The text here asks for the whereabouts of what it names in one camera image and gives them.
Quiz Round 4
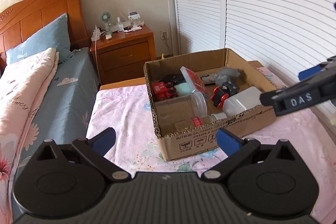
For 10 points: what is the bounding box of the black square box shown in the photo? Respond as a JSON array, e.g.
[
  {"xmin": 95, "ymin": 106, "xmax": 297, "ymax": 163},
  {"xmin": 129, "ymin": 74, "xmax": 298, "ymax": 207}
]
[{"xmin": 159, "ymin": 73, "xmax": 186, "ymax": 86}]

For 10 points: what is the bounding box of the pink floral quilt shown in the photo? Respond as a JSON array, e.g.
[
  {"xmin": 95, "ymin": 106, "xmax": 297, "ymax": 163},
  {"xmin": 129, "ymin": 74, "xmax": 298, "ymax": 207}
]
[{"xmin": 1, "ymin": 48, "xmax": 59, "ymax": 223}]

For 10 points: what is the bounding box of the clear round plastic jar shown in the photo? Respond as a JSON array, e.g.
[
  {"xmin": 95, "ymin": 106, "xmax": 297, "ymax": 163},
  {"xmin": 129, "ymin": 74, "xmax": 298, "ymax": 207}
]
[{"xmin": 190, "ymin": 90, "xmax": 208, "ymax": 118}]

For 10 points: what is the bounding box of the small green desk fan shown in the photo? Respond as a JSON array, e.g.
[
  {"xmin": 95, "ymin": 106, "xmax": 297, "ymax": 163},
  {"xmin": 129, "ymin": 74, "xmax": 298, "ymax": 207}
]
[{"xmin": 99, "ymin": 11, "xmax": 112, "ymax": 34}]

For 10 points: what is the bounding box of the white translucent plastic container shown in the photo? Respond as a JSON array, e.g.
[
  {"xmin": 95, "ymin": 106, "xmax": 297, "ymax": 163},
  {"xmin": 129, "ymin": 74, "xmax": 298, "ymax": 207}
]
[{"xmin": 223, "ymin": 86, "xmax": 261, "ymax": 117}]

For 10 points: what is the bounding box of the blue bed sheet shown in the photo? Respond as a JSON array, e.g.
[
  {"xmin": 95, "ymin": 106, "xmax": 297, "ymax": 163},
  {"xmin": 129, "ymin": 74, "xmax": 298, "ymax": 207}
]
[{"xmin": 11, "ymin": 47, "xmax": 102, "ymax": 222}]

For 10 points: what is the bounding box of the clear plastic case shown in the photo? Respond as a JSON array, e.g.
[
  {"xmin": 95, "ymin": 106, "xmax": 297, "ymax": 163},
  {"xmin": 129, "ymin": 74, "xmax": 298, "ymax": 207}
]
[{"xmin": 180, "ymin": 66, "xmax": 210, "ymax": 101}]

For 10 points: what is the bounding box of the brown cardboard box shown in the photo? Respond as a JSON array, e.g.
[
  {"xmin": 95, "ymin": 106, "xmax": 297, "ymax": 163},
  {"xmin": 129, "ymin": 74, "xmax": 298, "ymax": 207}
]
[{"xmin": 143, "ymin": 48, "xmax": 277, "ymax": 162}]

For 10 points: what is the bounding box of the clear spray bottle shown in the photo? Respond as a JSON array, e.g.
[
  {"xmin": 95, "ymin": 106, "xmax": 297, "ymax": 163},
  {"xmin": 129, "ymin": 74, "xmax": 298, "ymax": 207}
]
[{"xmin": 117, "ymin": 17, "xmax": 124, "ymax": 32}]

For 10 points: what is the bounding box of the white phone stand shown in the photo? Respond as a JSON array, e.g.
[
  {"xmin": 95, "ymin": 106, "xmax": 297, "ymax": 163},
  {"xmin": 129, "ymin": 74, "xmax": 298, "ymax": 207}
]
[{"xmin": 128, "ymin": 11, "xmax": 143, "ymax": 31}]

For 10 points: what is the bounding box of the mint green oval case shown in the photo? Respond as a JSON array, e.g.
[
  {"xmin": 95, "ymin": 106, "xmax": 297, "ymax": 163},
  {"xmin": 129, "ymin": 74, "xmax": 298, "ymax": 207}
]
[{"xmin": 174, "ymin": 82, "xmax": 193, "ymax": 97}]

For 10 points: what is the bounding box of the white louvered closet door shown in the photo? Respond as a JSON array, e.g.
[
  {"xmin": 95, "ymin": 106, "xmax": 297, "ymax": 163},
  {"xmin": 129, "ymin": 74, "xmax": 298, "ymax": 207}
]
[{"xmin": 175, "ymin": 0, "xmax": 335, "ymax": 85}]

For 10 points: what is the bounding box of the small spice bottle red label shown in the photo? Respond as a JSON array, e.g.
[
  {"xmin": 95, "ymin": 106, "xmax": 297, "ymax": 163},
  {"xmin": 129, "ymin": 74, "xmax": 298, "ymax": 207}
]
[{"xmin": 174, "ymin": 112, "xmax": 227, "ymax": 132}]

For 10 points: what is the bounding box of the wooden headboard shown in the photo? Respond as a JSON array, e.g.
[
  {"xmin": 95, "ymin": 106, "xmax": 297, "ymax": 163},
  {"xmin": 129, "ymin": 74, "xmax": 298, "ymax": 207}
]
[{"xmin": 1, "ymin": 0, "xmax": 91, "ymax": 72}]

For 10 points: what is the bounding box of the white power strip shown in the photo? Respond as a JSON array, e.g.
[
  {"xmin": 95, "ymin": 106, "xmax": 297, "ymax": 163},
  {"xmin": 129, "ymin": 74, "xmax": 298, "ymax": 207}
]
[{"xmin": 91, "ymin": 26, "xmax": 101, "ymax": 42}]

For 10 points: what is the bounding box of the red toy train car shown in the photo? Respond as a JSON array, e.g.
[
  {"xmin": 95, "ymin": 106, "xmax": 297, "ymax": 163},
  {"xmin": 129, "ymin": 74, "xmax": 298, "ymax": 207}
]
[{"xmin": 151, "ymin": 82, "xmax": 177, "ymax": 102}]

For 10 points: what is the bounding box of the blue pillow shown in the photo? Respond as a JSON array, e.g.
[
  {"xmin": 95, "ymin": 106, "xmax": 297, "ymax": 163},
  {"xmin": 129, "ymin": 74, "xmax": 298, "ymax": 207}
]
[{"xmin": 6, "ymin": 13, "xmax": 72, "ymax": 65}]

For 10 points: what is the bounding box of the wooden nightstand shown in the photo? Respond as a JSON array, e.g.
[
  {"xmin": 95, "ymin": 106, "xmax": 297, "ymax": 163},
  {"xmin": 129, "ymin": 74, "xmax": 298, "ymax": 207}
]
[{"xmin": 90, "ymin": 26, "xmax": 157, "ymax": 85}]

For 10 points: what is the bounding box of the grey rubber cat toy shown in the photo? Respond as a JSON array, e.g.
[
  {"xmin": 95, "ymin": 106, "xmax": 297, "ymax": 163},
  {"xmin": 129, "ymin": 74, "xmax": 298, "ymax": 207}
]
[{"xmin": 215, "ymin": 67, "xmax": 240, "ymax": 86}]

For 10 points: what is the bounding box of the white wall socket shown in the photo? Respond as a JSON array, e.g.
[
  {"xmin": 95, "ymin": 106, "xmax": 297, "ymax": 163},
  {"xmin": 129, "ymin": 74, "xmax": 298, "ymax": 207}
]
[{"xmin": 160, "ymin": 31, "xmax": 169, "ymax": 40}]

